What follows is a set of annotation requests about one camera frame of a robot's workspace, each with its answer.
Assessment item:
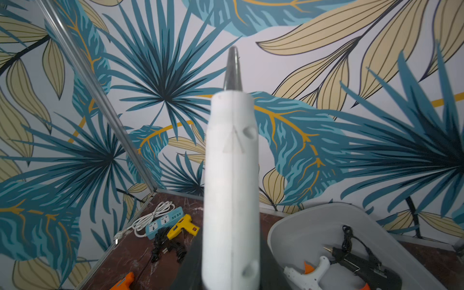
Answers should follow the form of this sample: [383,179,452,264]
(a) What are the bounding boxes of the small white glue gun front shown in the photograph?
[283,256,331,290]

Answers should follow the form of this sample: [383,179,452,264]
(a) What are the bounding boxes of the black glue gun orange trigger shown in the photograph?
[324,247,402,290]

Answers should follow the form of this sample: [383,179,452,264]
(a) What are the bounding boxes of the yellow glue gun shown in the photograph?
[167,214,200,240]

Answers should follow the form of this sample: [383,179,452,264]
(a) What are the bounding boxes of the grey plastic storage box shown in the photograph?
[268,203,444,290]

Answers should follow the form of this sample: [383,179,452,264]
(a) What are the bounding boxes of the teal power strip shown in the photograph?
[145,207,184,240]

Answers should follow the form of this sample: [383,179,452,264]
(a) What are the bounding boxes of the white power strip cable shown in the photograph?
[114,200,175,243]

